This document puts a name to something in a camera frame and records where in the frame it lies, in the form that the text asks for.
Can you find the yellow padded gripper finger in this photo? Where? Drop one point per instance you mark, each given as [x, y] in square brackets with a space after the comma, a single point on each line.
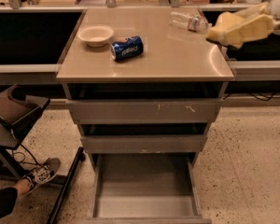
[253, 28]
[254, 10]

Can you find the yellow sponge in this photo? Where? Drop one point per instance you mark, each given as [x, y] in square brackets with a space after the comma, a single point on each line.
[226, 31]

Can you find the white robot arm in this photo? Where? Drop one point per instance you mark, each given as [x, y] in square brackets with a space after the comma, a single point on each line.
[274, 11]

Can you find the grey drawer cabinet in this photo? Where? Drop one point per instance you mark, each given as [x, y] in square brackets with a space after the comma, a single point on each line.
[175, 65]

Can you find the top drawer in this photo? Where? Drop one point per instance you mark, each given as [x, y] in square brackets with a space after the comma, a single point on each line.
[143, 111]

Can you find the middle drawer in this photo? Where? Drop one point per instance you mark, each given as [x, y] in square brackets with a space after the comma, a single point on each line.
[144, 143]

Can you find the open bottom drawer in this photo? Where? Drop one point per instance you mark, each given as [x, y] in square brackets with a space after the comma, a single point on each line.
[144, 189]

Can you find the clear plastic water bottle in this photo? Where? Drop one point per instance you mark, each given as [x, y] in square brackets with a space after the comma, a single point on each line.
[189, 22]

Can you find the blue pepsi can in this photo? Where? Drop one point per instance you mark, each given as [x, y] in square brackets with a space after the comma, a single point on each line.
[126, 48]

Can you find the white bowl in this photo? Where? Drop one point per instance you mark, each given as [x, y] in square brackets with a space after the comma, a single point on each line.
[95, 36]

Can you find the black and white sneaker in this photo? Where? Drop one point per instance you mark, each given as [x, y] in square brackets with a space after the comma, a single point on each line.
[43, 173]

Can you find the person's leg in black trousers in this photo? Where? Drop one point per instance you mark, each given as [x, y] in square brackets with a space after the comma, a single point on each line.
[8, 196]

